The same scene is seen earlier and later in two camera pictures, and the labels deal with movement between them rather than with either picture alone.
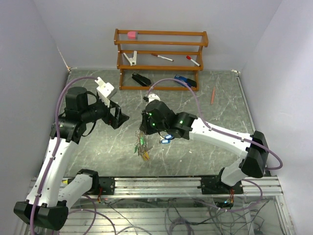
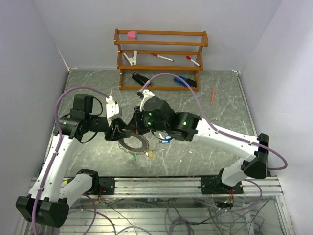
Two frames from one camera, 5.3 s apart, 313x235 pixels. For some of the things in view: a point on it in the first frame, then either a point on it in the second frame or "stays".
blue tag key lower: x=166 y=141 stays
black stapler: x=144 y=81 stays
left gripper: x=114 y=121 -> x=117 y=133
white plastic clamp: x=132 y=60 stays
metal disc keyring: x=142 y=149 -> x=145 y=146
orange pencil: x=212 y=94 stays
